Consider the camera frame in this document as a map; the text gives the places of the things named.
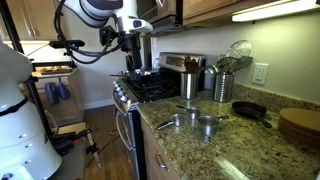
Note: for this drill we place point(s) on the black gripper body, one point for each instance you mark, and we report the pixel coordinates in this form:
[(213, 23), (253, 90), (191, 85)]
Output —
[(131, 45)]

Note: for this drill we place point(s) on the small steel measuring cup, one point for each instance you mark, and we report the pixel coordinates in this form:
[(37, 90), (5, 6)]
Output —
[(176, 120)]

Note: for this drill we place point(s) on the medium steel measuring cup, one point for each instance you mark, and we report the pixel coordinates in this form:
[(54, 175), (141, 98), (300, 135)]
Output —
[(193, 113)]

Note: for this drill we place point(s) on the large steel measuring cup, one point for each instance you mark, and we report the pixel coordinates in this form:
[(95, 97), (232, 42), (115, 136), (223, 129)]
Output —
[(207, 125)]

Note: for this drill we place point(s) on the steel frying pan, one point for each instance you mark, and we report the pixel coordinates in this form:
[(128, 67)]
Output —
[(125, 72)]

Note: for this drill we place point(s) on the stainless steel gas stove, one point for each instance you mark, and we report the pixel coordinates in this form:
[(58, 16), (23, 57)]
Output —
[(150, 88)]

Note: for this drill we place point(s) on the dark range hood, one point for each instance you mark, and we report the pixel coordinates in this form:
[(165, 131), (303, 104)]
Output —
[(163, 16)]

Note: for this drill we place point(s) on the notched wooden spatula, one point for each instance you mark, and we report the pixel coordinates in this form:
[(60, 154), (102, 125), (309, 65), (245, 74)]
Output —
[(186, 63)]

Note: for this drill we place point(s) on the perforated steel utensil holder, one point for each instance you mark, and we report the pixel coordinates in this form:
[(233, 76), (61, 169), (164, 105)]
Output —
[(223, 88), (189, 86)]

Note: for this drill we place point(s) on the round wooden spoon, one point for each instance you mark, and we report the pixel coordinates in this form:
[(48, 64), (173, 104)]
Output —
[(195, 66)]

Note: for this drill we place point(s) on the wooden side cabinet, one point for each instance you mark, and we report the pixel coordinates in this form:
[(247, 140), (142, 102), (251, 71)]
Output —
[(71, 106)]

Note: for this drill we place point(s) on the blue hanging bag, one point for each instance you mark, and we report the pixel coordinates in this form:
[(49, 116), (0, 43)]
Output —
[(62, 90), (50, 93)]

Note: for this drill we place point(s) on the steel ladle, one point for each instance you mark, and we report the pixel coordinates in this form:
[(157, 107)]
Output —
[(211, 70)]

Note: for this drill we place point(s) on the light wooden lower cabinet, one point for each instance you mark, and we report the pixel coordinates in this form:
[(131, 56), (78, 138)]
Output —
[(150, 150)]

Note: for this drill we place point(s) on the black and red clamps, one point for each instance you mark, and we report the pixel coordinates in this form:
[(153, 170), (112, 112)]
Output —
[(71, 138)]

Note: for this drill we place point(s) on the wooden upper cabinets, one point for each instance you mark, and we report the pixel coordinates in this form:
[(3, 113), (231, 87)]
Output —
[(213, 10)]

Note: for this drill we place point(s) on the black spatula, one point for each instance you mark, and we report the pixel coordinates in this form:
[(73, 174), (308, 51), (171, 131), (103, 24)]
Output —
[(243, 62)]

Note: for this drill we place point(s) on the black cast iron skillet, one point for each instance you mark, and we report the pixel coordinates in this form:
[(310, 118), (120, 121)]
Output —
[(248, 109)]

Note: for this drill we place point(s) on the under-cabinet light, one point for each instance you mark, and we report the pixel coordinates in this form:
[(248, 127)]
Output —
[(276, 10)]

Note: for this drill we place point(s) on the stack of round wooden boards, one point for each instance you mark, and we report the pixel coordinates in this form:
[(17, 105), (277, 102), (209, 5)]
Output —
[(300, 125)]

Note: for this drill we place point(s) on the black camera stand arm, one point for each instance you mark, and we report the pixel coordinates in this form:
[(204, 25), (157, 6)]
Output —
[(68, 58)]

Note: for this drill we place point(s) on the black bar camera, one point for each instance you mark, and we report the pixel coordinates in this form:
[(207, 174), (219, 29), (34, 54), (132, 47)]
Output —
[(66, 43)]

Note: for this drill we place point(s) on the wooden wall cabinet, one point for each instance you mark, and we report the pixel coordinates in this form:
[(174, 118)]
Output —
[(33, 20)]

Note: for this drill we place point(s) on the white wall outlet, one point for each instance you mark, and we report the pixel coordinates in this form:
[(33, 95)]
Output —
[(260, 73)]

